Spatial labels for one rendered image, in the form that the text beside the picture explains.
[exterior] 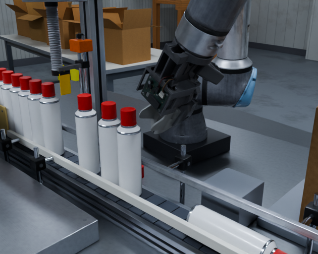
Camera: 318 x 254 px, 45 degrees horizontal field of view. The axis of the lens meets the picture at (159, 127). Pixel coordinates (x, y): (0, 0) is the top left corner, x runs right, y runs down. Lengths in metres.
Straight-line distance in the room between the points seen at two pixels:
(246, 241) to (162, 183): 0.40
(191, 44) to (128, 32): 2.14
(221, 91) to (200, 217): 0.47
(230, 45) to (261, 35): 7.33
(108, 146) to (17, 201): 0.23
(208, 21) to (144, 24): 2.25
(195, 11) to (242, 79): 0.54
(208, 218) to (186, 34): 0.34
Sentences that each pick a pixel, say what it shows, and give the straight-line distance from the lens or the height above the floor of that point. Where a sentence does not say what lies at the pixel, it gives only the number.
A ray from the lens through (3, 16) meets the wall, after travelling 6.71.
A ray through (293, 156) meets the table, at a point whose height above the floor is 0.83.
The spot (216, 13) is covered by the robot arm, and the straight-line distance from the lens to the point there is 0.57.
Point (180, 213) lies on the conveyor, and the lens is 0.82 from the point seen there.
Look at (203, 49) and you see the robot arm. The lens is 0.60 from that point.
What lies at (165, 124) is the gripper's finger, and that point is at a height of 1.08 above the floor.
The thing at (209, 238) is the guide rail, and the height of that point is 0.91.
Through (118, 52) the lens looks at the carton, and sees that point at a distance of 2.75.
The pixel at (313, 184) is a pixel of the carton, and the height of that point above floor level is 0.96.
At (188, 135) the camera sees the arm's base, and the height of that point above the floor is 0.90.
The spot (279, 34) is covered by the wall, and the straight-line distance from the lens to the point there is 8.14.
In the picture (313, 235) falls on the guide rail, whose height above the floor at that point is 0.96.
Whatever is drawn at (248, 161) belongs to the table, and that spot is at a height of 0.83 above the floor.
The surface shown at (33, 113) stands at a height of 1.00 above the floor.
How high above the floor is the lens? 1.34
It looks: 21 degrees down
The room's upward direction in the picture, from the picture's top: straight up
